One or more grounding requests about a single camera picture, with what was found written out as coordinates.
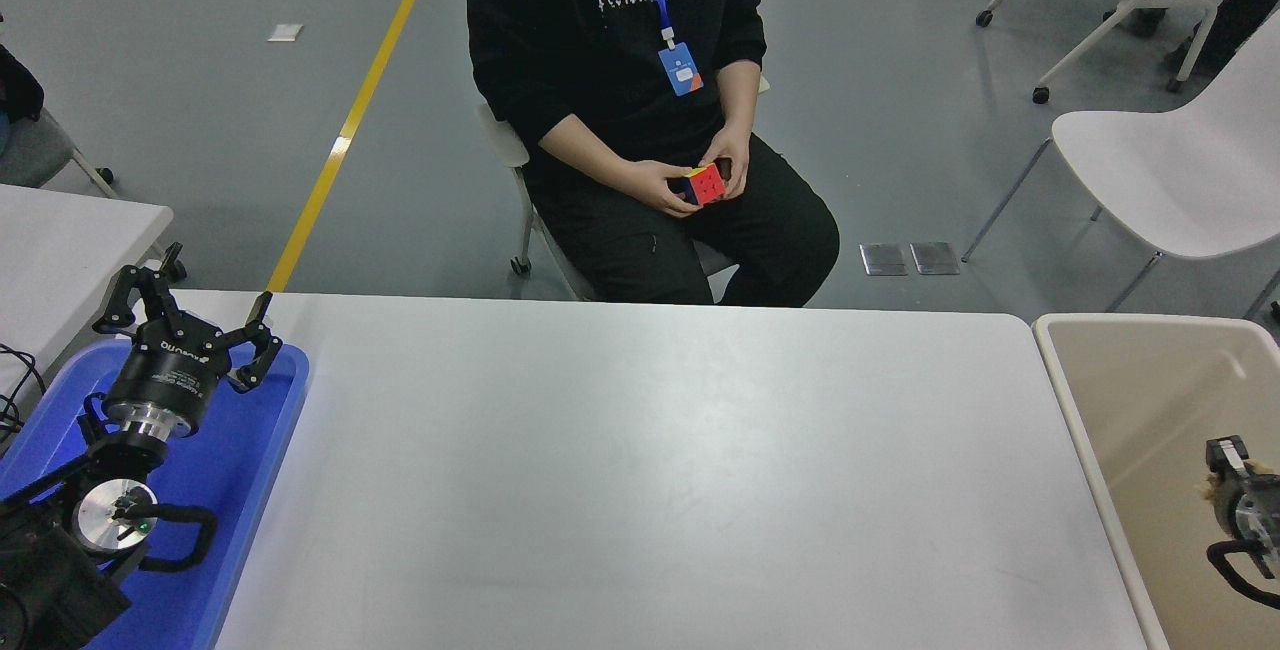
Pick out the white side table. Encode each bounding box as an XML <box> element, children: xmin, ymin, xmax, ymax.
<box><xmin>0</xmin><ymin>183</ymin><xmax>174</xmax><ymax>401</ymax></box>

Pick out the grey padded chair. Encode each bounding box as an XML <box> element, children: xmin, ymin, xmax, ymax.
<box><xmin>0</xmin><ymin>108</ymin><xmax>114</xmax><ymax>199</ymax></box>

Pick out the blue lanyard with badge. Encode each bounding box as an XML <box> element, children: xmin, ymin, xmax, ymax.
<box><xmin>611</xmin><ymin>0</ymin><xmax>705</xmax><ymax>98</ymax></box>

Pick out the large pale beige bin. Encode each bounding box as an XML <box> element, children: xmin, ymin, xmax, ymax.
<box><xmin>1032</xmin><ymin>313</ymin><xmax>1280</xmax><ymax>650</ymax></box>

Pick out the colourful puzzle cube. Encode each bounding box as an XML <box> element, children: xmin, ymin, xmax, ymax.
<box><xmin>682</xmin><ymin>164</ymin><xmax>729</xmax><ymax>208</ymax></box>

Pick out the thin black cable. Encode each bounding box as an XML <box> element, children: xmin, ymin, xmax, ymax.
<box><xmin>0</xmin><ymin>343</ymin><xmax>46</xmax><ymax>446</ymax></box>

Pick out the person's right hand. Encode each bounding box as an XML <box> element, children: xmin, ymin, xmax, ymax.
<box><xmin>622</xmin><ymin>158</ymin><xmax>706</xmax><ymax>221</ymax></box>

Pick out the blue plastic tray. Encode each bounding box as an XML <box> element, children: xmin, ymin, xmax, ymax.
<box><xmin>0</xmin><ymin>338</ymin><xmax>309</xmax><ymax>650</ymax></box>

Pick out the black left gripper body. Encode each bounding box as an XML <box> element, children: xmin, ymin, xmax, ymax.
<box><xmin>105</xmin><ymin>323</ymin><xmax>234</xmax><ymax>425</ymax></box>

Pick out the person's left hand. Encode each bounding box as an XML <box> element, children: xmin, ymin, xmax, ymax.
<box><xmin>698</xmin><ymin>125</ymin><xmax>753</xmax><ymax>203</ymax></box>

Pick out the seated person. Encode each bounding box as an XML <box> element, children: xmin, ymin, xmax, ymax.
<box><xmin>463</xmin><ymin>0</ymin><xmax>841</xmax><ymax>308</ymax></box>

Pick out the white shell chair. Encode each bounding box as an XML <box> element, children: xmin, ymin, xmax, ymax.
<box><xmin>962</xmin><ymin>10</ymin><xmax>1280</xmax><ymax>321</ymax></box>

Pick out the grey wheeled chair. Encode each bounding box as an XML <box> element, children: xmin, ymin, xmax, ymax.
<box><xmin>474</xmin><ymin>75</ymin><xmax>773</xmax><ymax>303</ymax></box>

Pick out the person in dark clothing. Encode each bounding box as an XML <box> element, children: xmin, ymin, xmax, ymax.
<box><xmin>0</xmin><ymin>43</ymin><xmax>46</xmax><ymax>156</ymax></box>

